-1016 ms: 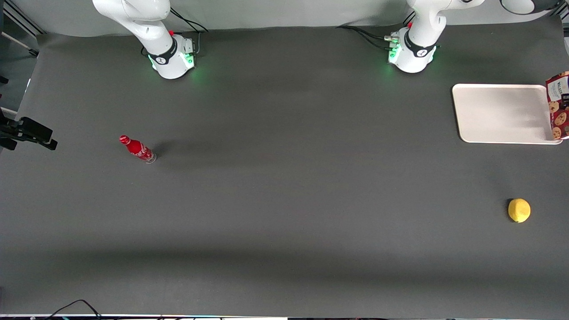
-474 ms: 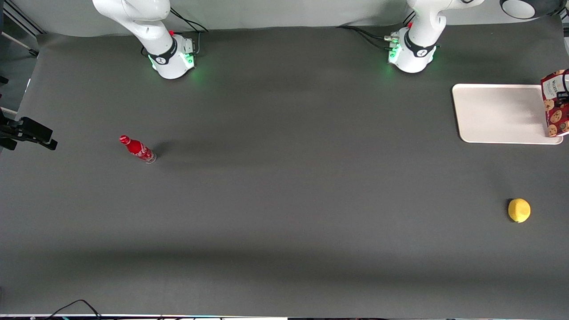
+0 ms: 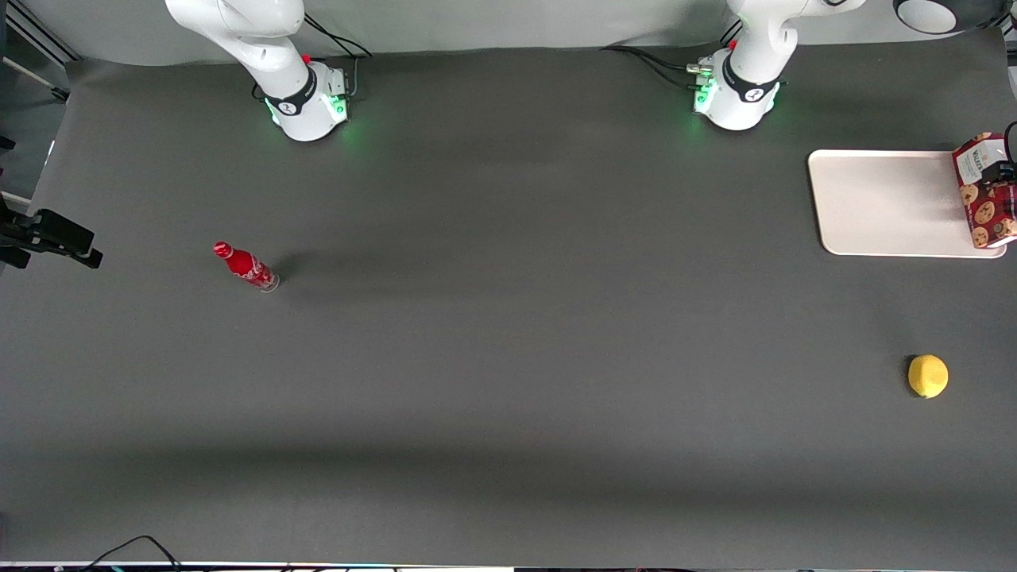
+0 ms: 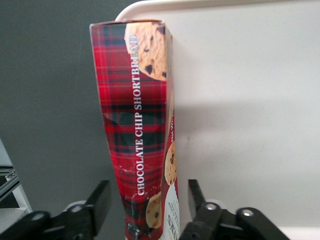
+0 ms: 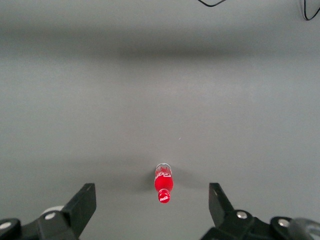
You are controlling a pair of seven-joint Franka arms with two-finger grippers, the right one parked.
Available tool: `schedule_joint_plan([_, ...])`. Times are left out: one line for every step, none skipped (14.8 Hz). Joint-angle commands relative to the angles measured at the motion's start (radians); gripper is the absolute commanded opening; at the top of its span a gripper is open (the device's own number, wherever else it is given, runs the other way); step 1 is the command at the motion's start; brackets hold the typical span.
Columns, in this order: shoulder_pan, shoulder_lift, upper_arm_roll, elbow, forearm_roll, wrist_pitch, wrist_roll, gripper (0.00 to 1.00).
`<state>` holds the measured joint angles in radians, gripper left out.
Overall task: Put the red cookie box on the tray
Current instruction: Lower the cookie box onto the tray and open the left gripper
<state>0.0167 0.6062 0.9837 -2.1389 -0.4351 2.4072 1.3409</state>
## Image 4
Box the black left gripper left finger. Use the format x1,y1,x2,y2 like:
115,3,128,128
0,179,112,240

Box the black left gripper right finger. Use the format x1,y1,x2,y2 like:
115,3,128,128
179,178,294,240

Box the red tartan cookie box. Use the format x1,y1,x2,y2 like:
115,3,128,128
89,19,181,240

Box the cream plastic tray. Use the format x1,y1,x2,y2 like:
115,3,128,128
114,0,320,240

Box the aluminium table frame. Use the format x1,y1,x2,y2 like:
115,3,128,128
0,136,34,216

